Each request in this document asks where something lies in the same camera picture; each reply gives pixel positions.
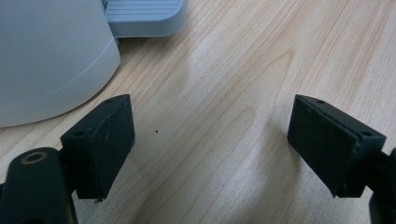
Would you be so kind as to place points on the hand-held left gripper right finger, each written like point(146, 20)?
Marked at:
point(330, 146)

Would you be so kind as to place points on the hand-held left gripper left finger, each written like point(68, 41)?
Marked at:
point(99, 146)

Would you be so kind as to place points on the white blue rice cooker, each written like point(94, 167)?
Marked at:
point(46, 62)

